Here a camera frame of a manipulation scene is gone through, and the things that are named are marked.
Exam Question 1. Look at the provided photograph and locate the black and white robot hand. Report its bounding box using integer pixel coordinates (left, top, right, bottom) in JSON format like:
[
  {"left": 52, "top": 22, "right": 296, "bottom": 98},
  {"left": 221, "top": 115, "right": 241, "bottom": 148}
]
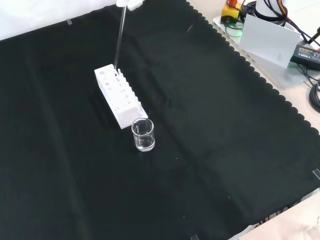
[{"left": 116, "top": 0, "right": 146, "bottom": 11}]

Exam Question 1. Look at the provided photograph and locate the clear glass rod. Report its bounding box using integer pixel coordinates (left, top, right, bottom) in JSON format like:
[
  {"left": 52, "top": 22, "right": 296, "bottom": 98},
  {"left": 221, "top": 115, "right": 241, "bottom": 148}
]
[{"left": 113, "top": 5, "right": 127, "bottom": 70}]

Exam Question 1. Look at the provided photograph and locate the white test tube rack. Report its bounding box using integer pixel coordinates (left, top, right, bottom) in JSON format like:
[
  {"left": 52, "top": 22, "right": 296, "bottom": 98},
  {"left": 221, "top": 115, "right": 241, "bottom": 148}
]
[{"left": 94, "top": 63, "right": 149, "bottom": 130}]

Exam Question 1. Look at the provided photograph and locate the small clear glass beaker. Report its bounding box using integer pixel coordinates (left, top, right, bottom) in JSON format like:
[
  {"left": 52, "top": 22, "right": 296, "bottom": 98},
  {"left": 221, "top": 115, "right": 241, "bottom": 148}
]
[{"left": 131, "top": 117, "right": 157, "bottom": 153}]

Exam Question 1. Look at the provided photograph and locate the yellow emergency stop button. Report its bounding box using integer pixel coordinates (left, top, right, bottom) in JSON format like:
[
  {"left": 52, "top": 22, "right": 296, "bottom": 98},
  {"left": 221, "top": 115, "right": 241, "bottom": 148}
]
[{"left": 221, "top": 0, "right": 247, "bottom": 25}]

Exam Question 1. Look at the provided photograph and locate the white folded card board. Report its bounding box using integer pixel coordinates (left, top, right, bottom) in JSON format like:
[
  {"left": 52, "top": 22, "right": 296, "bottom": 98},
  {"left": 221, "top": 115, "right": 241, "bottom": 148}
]
[{"left": 239, "top": 12, "right": 302, "bottom": 69}]

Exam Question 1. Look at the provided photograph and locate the black scalloped bench cloth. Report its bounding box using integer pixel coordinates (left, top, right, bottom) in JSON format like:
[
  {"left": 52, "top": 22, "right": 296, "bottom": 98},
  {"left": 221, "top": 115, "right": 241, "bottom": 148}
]
[{"left": 0, "top": 0, "right": 320, "bottom": 240}]

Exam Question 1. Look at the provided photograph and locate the black power adapter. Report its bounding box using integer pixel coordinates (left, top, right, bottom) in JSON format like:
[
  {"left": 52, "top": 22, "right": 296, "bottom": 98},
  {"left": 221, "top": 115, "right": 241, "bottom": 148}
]
[{"left": 289, "top": 41, "right": 320, "bottom": 72}]

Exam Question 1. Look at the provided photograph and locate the green cable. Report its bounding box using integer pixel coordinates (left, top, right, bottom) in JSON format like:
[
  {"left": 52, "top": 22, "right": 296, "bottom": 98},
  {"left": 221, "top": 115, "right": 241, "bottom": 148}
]
[{"left": 224, "top": 22, "right": 245, "bottom": 39}]

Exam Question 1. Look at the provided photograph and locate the orange cable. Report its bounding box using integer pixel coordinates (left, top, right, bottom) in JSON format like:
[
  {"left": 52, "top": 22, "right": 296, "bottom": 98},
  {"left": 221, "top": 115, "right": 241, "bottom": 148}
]
[{"left": 277, "top": 0, "right": 292, "bottom": 22}]

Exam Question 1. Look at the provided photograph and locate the grey metal base plate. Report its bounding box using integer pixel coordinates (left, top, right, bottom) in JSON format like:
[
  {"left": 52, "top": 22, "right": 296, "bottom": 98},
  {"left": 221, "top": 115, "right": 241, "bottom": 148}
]
[{"left": 212, "top": 14, "right": 320, "bottom": 91}]

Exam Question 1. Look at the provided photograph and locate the black coiled cable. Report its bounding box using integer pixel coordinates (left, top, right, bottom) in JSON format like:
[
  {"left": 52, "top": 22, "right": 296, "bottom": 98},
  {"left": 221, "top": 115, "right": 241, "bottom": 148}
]
[{"left": 309, "top": 82, "right": 320, "bottom": 114}]

